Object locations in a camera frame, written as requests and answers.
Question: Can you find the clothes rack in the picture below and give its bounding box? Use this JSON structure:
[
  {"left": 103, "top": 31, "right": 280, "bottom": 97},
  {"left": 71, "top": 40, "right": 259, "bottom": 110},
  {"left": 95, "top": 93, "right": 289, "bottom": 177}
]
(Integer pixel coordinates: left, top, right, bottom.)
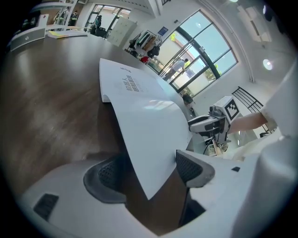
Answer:
[{"left": 127, "top": 29, "right": 163, "bottom": 64}]

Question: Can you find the white and yellow paper stack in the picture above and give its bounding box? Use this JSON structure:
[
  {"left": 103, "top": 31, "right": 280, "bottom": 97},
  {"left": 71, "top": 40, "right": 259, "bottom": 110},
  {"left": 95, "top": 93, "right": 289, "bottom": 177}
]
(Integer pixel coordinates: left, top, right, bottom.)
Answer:
[{"left": 47, "top": 30, "right": 88, "bottom": 40}]

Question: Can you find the grey locker cabinet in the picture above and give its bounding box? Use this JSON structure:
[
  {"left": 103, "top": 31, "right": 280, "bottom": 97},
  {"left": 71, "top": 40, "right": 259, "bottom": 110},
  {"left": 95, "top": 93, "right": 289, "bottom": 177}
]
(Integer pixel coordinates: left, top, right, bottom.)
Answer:
[{"left": 106, "top": 17, "right": 138, "bottom": 46}]

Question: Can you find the white air conditioner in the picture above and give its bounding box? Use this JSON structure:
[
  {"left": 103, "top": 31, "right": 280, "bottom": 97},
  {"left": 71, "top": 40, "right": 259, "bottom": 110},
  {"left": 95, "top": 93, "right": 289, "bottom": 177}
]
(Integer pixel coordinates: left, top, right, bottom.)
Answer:
[{"left": 237, "top": 5, "right": 272, "bottom": 43}]

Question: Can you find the white paper sheet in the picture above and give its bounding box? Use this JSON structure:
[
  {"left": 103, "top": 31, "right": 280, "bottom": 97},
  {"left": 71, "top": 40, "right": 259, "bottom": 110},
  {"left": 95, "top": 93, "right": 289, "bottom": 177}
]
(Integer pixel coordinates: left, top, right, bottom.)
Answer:
[{"left": 99, "top": 58, "right": 193, "bottom": 201}]

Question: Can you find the large glass entrance window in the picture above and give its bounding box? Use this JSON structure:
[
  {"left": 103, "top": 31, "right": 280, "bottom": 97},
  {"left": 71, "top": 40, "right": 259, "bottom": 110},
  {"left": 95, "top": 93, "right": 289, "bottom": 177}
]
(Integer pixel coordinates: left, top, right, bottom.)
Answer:
[{"left": 157, "top": 9, "right": 238, "bottom": 99}]

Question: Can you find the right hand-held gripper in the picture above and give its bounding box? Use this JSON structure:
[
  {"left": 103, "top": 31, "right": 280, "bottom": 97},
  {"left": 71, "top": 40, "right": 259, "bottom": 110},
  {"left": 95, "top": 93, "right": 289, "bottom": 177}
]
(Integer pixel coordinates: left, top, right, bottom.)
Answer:
[{"left": 187, "top": 96, "right": 240, "bottom": 146}]

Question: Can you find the dark-framed glass door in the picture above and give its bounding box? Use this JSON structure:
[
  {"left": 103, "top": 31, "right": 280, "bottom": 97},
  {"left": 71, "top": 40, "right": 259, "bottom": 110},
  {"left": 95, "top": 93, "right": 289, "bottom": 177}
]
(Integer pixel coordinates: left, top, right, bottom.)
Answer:
[{"left": 84, "top": 4, "right": 131, "bottom": 31}]

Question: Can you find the person's right forearm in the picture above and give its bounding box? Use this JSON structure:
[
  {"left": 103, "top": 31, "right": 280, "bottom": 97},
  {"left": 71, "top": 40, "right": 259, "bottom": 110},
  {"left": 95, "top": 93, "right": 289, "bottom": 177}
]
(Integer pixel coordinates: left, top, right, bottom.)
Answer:
[{"left": 229, "top": 112, "right": 269, "bottom": 135}]

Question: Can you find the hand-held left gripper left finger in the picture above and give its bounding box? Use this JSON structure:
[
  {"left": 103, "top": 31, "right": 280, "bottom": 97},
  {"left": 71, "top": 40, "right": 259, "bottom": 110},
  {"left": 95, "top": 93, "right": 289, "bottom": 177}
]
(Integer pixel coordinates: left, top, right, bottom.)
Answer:
[{"left": 83, "top": 154, "right": 128, "bottom": 205}]

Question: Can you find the white grey box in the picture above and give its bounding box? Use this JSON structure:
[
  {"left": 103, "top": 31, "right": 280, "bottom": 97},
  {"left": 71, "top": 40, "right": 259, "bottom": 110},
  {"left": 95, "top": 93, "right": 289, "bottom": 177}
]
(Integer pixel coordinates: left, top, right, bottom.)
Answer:
[{"left": 10, "top": 26, "right": 46, "bottom": 52}]

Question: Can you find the person's white shirt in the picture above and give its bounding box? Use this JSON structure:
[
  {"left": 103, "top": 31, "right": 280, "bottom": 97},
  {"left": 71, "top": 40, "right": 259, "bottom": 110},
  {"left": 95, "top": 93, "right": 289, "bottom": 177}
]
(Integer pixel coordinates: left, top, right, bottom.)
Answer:
[{"left": 229, "top": 58, "right": 298, "bottom": 238}]

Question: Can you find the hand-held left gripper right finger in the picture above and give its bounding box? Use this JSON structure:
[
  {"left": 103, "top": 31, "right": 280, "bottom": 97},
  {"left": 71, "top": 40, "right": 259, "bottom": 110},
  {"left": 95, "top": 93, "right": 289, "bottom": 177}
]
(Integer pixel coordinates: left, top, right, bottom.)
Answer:
[{"left": 176, "top": 149, "right": 216, "bottom": 229}]

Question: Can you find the black stair railing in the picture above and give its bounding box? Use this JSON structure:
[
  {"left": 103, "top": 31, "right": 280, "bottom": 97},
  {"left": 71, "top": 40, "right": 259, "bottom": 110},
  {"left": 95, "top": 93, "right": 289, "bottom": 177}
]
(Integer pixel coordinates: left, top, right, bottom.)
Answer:
[{"left": 231, "top": 86, "right": 278, "bottom": 133}]

